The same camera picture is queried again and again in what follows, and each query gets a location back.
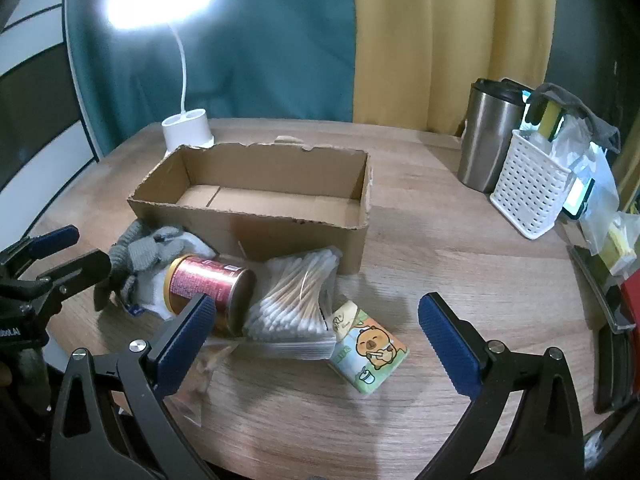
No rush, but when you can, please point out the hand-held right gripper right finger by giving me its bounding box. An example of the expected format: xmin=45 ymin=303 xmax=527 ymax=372
xmin=419 ymin=292 xmax=586 ymax=480

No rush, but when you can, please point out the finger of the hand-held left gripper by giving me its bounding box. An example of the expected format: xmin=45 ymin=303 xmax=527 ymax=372
xmin=0 ymin=226 xmax=81 ymax=282
xmin=20 ymin=249 xmax=112 ymax=332

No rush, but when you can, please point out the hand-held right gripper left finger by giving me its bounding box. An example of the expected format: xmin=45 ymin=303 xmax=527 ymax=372
xmin=50 ymin=294 xmax=236 ymax=480

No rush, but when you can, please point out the red metal can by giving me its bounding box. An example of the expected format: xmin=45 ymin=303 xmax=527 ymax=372
xmin=164 ymin=254 xmax=257 ymax=337

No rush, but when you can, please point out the white tissue packet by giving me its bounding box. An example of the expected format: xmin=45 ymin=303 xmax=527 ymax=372
xmin=92 ymin=222 xmax=218 ymax=318

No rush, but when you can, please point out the cartoon print tissue pack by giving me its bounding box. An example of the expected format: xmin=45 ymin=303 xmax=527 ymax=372
xmin=327 ymin=300 xmax=410 ymax=400

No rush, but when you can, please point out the bag of cotton swabs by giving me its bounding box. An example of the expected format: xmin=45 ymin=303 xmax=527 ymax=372
xmin=242 ymin=246 xmax=346 ymax=361

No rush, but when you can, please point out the cardboard box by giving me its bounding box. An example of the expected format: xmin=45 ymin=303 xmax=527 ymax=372
xmin=126 ymin=136 xmax=375 ymax=276

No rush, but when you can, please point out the flat clear plastic bag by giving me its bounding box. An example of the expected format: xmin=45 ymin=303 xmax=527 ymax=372
xmin=172 ymin=336 xmax=246 ymax=428

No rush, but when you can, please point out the black tray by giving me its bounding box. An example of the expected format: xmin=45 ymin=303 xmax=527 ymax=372
xmin=567 ymin=242 xmax=640 ymax=335

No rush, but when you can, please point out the white desk lamp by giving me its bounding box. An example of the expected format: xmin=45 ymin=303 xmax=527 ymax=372
xmin=102 ymin=0 xmax=221 ymax=153

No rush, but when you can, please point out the red box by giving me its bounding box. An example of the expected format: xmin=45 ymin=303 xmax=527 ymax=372
xmin=620 ymin=280 xmax=640 ymax=327

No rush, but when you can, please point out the yellow packet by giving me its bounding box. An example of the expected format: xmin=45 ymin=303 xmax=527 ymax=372
xmin=597 ymin=212 xmax=640 ymax=276

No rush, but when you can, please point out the steel tumbler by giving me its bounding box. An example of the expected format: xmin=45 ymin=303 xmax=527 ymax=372
xmin=457 ymin=78 xmax=531 ymax=194

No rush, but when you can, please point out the yellow green sponge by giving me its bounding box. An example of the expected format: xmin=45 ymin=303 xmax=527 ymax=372
xmin=536 ymin=99 xmax=567 ymax=142

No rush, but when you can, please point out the teal curtain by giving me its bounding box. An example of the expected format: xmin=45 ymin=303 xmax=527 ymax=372
xmin=65 ymin=0 xmax=362 ymax=161

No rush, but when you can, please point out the grey cloth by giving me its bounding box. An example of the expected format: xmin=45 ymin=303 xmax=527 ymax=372
xmin=529 ymin=82 xmax=622 ymax=155

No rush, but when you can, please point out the yellow curtain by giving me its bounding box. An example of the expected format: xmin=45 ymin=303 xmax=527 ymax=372
xmin=350 ymin=0 xmax=558 ymax=136

